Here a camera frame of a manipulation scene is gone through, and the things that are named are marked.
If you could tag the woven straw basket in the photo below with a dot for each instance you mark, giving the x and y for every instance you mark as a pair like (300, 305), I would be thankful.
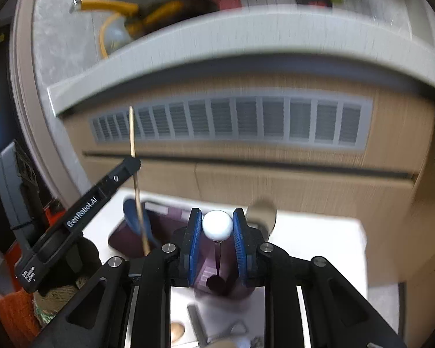
(58, 297)

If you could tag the blue spoon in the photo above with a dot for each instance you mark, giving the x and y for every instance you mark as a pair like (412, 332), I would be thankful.
(132, 215)

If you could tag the wooden spoon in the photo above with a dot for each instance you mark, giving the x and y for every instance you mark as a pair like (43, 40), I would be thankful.
(177, 330)

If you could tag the purple utensil holder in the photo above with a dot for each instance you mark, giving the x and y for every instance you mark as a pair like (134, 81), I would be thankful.
(130, 239)

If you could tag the person's left forearm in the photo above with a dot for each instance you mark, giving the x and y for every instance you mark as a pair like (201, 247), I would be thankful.
(11, 315)

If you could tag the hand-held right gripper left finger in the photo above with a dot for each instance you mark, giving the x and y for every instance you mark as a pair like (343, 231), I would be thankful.
(195, 246)

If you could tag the white round-headed utensil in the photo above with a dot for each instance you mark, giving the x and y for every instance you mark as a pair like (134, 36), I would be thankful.
(217, 224)

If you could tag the grey kitchen counter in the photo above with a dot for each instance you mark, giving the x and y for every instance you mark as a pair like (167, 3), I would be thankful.
(239, 36)

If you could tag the wooden chopstick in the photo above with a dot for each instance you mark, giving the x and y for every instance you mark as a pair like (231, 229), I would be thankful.
(132, 134)

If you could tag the grey vent grille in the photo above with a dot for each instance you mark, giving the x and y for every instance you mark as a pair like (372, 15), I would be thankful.
(239, 119)

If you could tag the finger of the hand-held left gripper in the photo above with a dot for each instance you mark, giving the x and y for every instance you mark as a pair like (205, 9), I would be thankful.
(119, 174)

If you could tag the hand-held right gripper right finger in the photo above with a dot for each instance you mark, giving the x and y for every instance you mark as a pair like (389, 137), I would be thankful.
(240, 250)

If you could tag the wooden kitchen cabinet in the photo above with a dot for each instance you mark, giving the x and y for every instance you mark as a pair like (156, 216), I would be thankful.
(311, 188)

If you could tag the metal spoon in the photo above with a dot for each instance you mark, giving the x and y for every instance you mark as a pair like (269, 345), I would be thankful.
(263, 212)

